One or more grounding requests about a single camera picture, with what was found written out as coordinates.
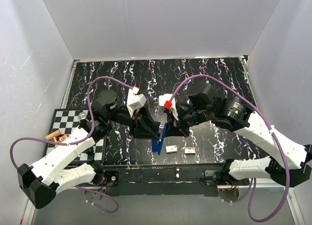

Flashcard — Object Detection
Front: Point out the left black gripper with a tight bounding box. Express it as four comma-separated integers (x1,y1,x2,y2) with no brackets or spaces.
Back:
108,104,162,141

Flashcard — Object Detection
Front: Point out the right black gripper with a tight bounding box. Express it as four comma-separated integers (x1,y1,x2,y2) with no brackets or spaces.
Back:
162,104,212,138

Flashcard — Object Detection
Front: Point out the blue black stapler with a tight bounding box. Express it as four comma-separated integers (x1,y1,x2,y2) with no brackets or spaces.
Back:
151,123,168,155

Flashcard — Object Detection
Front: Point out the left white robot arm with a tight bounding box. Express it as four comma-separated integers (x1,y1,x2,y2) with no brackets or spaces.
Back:
17,89,160,209

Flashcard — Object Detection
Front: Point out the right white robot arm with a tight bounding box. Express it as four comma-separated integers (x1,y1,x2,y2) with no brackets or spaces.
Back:
164,82,312,187

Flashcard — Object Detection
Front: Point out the white staple box left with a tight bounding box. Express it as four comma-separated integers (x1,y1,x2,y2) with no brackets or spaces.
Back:
165,145,177,154

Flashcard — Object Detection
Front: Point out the silver metal knob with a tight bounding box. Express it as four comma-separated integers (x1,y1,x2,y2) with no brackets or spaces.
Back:
78,111,88,121

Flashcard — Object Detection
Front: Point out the black white checkerboard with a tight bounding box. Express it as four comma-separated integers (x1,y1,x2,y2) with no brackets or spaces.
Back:
48,109,106,168

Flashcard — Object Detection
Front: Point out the red owl toy block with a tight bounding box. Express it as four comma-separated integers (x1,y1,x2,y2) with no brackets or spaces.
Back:
58,134,69,143

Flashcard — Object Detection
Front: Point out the wooden toy hammer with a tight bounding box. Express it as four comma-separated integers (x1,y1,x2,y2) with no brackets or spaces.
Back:
45,130,61,142

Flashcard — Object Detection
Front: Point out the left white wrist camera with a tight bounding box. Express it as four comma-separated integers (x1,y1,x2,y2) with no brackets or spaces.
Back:
126,86,147,117

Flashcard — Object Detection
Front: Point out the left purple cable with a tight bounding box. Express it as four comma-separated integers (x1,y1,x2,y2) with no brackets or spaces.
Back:
9,76,139,213

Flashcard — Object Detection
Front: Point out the purple cable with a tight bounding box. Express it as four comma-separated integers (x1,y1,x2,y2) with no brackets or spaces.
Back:
9,76,139,213
169,74,292,222

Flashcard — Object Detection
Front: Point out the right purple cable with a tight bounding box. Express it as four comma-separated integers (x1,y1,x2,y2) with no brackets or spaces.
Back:
169,74,292,222

